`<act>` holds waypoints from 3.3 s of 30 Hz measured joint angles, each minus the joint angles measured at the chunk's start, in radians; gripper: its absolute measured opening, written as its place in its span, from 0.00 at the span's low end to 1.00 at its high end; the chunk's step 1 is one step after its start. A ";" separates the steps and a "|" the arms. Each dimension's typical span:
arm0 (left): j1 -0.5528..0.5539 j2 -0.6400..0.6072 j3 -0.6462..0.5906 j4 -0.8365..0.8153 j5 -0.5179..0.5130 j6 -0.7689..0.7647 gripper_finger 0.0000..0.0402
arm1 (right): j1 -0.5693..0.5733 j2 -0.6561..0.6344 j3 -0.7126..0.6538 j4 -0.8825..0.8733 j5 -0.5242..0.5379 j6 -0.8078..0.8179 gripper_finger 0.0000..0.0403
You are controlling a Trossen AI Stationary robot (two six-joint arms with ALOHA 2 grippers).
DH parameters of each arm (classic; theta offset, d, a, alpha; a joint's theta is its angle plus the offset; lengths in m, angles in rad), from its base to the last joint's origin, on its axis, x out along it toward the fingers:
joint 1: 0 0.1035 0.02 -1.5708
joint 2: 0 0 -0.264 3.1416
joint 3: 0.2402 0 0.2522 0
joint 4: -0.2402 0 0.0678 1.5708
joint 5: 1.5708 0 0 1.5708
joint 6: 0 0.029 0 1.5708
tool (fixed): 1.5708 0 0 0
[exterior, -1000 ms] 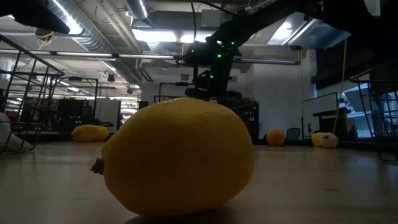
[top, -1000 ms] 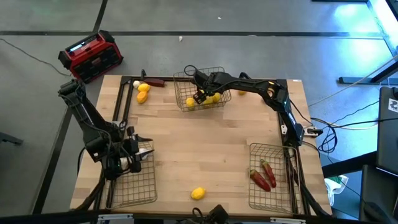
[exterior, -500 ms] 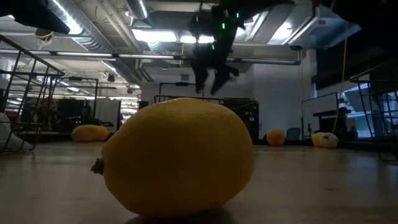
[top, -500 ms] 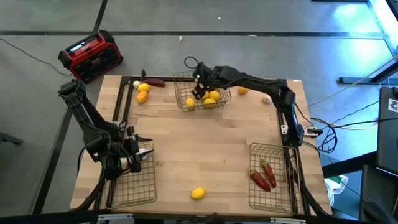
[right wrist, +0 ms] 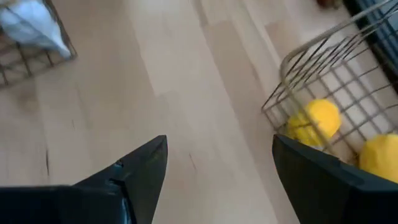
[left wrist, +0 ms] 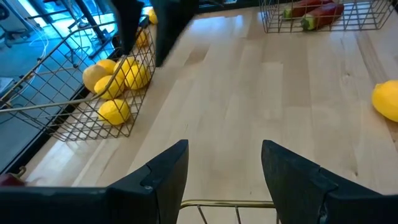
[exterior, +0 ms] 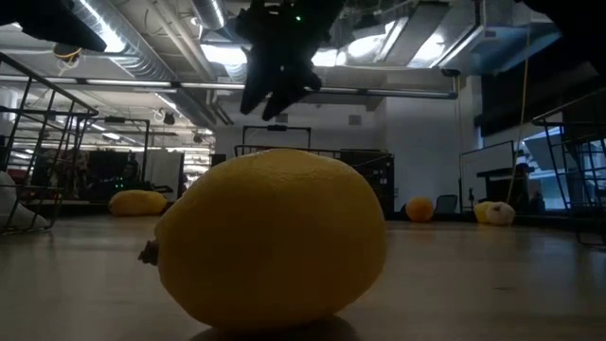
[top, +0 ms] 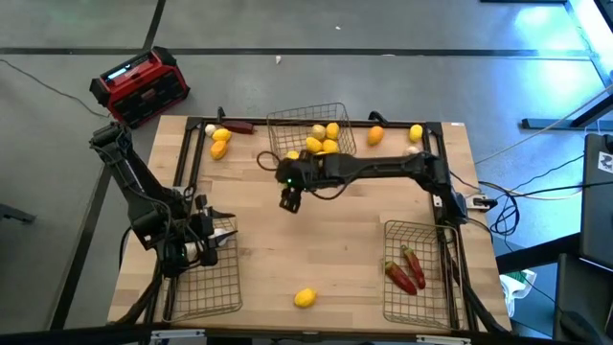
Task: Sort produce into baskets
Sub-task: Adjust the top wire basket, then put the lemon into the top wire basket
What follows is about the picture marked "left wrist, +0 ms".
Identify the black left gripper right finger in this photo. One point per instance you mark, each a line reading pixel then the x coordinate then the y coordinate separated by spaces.
pixel 304 199

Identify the orange lemon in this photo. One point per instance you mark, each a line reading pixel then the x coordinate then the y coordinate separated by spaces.
pixel 142 39

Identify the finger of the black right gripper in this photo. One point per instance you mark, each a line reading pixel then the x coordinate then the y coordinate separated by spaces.
pixel 129 18
pixel 174 18

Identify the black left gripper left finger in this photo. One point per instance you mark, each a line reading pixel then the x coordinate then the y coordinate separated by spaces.
pixel 140 202

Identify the red chili pepper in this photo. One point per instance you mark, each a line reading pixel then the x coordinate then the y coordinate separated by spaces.
pixel 9 180
pixel 323 15
pixel 306 7

